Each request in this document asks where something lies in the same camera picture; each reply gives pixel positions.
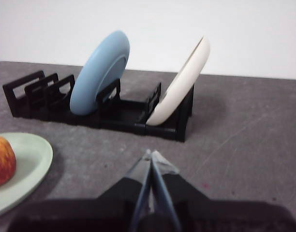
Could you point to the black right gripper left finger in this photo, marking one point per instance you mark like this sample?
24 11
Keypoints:
102 215

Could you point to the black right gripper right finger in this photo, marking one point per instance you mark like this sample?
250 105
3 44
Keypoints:
223 217

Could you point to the pale green plate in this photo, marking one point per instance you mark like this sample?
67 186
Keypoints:
29 154

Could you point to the red yellow apple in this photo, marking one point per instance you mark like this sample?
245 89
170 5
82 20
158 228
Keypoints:
3 164

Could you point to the black plate rack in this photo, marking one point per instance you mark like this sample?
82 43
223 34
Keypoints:
123 116

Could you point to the cream white plate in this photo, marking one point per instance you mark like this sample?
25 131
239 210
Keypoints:
182 87

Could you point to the blue plate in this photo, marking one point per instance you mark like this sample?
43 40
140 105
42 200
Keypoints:
97 72

